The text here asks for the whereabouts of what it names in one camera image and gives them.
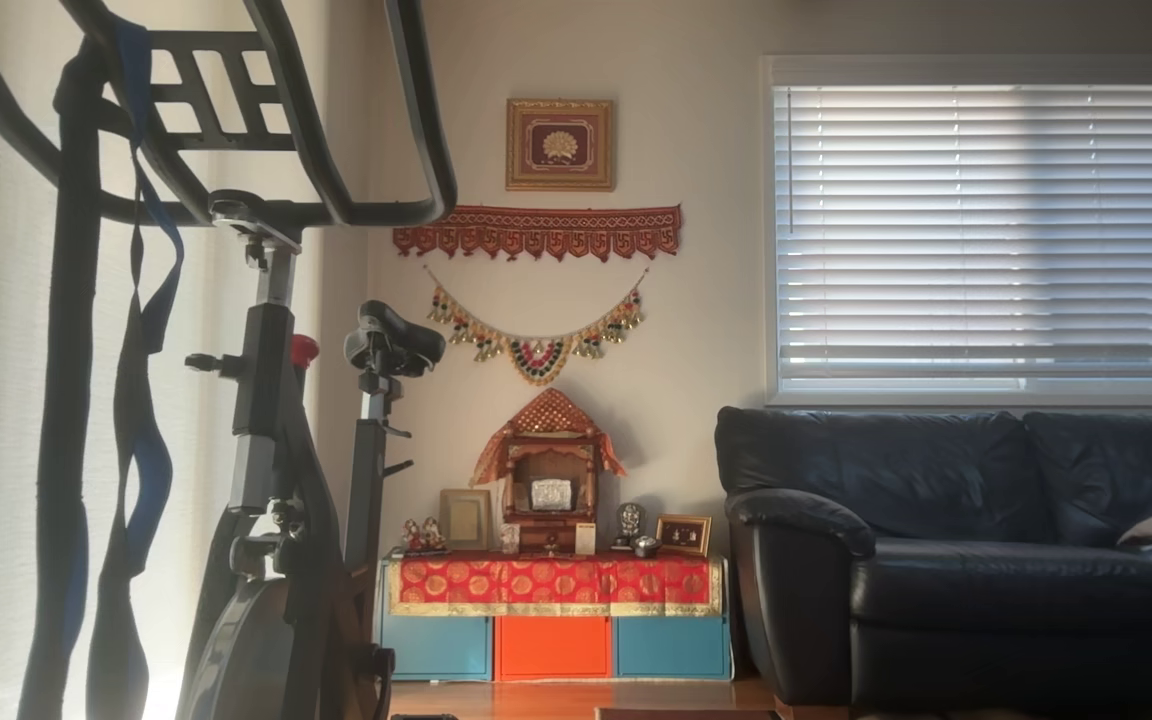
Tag small wooden shrine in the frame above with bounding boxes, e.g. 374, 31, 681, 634
469, 388, 628, 554

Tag small gold framed picture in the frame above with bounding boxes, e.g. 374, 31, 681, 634
656, 514, 713, 558

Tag red and gold cloth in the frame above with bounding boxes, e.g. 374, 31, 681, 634
386, 553, 725, 617

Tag small colourful figurines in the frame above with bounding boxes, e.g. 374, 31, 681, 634
401, 517, 449, 556

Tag blue and orange cabinet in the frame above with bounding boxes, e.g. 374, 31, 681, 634
373, 558, 734, 683

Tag black exercise bike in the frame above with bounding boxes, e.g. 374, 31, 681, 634
0, 0, 459, 720

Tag black leather sofa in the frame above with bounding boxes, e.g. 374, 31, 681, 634
715, 405, 1152, 720

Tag white window blind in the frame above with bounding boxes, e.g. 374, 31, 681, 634
764, 55, 1152, 406

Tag white curtain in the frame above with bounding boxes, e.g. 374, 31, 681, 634
0, 0, 337, 720

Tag beaded wall garland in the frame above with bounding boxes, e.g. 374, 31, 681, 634
424, 266, 651, 387

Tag red embroidered wall hanging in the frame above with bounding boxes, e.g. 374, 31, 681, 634
393, 204, 683, 264

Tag beige photo frame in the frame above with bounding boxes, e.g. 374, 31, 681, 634
439, 488, 493, 551

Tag gold framed wall picture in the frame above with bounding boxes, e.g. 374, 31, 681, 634
506, 98, 616, 192

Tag blue and black strap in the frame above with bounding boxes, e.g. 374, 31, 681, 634
86, 15, 187, 720

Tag black hanging strap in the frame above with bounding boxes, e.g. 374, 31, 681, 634
18, 35, 105, 720

